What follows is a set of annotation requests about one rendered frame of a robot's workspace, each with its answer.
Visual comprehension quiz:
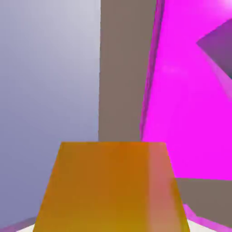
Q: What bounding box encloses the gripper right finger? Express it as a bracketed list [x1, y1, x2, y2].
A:
[182, 203, 232, 232]

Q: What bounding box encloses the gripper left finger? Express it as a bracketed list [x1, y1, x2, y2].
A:
[0, 216, 38, 232]

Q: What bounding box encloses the small orange cube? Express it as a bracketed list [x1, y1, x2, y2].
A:
[32, 141, 191, 232]

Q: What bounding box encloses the small purple cube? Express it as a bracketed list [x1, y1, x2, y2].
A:
[195, 18, 232, 102]

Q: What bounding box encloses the large magenta box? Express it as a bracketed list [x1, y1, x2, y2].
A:
[139, 0, 232, 181]

